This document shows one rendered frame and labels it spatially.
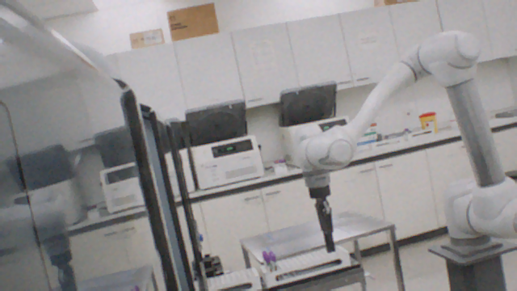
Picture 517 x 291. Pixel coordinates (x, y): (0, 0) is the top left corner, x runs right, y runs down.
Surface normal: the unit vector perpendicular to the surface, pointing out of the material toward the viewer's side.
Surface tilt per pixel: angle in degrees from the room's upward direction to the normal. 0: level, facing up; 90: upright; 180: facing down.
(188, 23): 90
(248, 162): 90
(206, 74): 90
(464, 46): 84
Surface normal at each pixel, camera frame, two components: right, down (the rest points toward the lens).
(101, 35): 0.16, 0.02
